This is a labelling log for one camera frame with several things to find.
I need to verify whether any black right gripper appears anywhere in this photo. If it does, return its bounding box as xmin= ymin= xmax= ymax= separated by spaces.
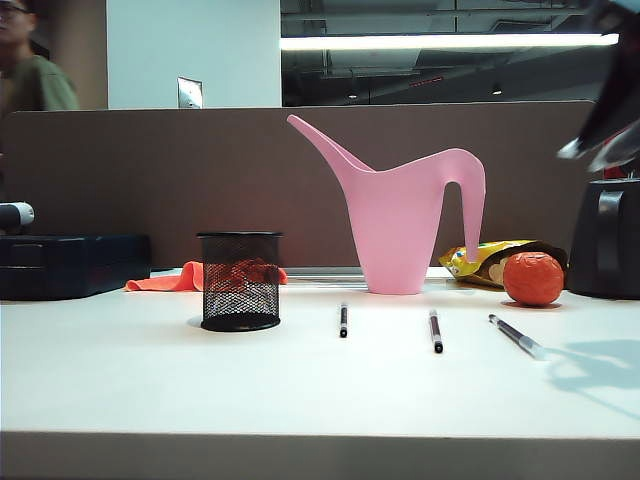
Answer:
xmin=557 ymin=0 xmax=640 ymax=174

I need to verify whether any black mesh pen holder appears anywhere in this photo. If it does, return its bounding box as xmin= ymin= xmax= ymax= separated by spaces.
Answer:
xmin=196 ymin=230 xmax=285 ymax=333

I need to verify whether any black kettle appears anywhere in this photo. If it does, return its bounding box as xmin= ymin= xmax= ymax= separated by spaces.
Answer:
xmin=566 ymin=169 xmax=640 ymax=300

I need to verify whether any orange wrapped ball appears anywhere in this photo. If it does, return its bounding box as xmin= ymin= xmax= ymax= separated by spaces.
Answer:
xmin=502 ymin=251 xmax=565 ymax=307

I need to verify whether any yellow snack bag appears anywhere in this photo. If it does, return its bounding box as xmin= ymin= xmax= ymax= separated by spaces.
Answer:
xmin=438 ymin=239 xmax=570 ymax=291

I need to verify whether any white ceiling light strip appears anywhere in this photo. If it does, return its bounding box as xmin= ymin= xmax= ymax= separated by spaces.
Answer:
xmin=279 ymin=32 xmax=621 ymax=51

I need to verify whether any pink plastic watering can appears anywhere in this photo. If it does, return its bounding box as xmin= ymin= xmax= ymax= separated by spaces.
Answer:
xmin=286 ymin=113 xmax=487 ymax=295

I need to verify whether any brown desk partition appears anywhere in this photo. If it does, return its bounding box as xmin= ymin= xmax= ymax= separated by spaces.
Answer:
xmin=0 ymin=99 xmax=596 ymax=271

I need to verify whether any orange cloth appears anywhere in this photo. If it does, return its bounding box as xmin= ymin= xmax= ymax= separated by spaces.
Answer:
xmin=123 ymin=259 xmax=290 ymax=293

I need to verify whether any dark storage box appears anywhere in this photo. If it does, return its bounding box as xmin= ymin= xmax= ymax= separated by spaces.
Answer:
xmin=0 ymin=233 xmax=152 ymax=301

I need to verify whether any person in green shirt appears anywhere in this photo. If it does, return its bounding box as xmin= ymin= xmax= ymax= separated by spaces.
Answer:
xmin=0 ymin=0 xmax=81 ymax=112

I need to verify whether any white partition base rail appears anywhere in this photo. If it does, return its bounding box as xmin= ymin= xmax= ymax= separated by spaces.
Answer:
xmin=287 ymin=266 xmax=371 ymax=284

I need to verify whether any silver wall switch plate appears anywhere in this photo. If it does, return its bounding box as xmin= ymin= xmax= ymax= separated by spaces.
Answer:
xmin=176 ymin=75 xmax=204 ymax=110

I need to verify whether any grey white cylinder handle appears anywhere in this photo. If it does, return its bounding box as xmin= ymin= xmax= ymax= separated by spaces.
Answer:
xmin=0 ymin=201 xmax=36 ymax=234

